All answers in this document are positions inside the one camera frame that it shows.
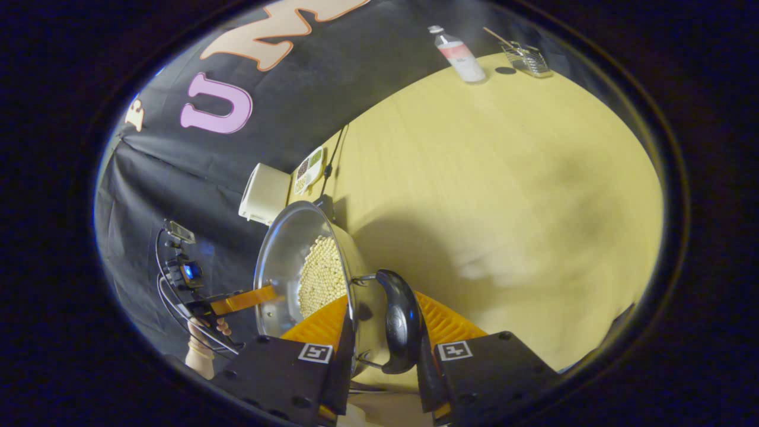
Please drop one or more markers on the clear glass holder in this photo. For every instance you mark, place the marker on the clear glass holder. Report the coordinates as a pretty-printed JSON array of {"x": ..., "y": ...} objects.
[{"x": 529, "y": 60}]

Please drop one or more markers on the black backdrop cloth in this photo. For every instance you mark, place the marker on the black backdrop cloth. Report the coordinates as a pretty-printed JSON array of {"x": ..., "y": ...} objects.
[{"x": 195, "y": 178}]

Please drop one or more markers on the white divided dish with beans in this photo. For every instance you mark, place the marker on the white divided dish with beans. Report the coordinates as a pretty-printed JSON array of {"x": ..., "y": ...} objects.
[{"x": 309, "y": 169}]

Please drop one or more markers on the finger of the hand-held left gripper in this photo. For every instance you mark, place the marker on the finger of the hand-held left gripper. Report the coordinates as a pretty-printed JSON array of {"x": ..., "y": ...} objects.
[{"x": 246, "y": 299}]

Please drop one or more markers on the clear bottle with pink label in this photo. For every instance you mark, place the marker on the clear bottle with pink label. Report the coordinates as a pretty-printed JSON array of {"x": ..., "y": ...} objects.
[{"x": 462, "y": 58}]

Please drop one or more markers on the wooden stick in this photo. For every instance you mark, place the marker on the wooden stick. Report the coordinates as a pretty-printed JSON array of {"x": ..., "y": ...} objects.
[{"x": 497, "y": 35}]

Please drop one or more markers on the pile of yellow soybeans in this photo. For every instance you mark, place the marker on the pile of yellow soybeans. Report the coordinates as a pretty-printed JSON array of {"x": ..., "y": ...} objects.
[{"x": 323, "y": 276}]

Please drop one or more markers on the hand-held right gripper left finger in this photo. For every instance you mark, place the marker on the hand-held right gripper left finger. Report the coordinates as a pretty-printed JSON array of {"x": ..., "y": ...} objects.
[{"x": 338, "y": 373}]

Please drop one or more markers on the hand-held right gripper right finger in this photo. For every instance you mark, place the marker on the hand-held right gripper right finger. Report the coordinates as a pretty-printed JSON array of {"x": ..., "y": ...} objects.
[{"x": 428, "y": 373}]

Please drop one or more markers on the white toaster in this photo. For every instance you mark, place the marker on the white toaster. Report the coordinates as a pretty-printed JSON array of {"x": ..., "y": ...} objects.
[{"x": 264, "y": 194}]

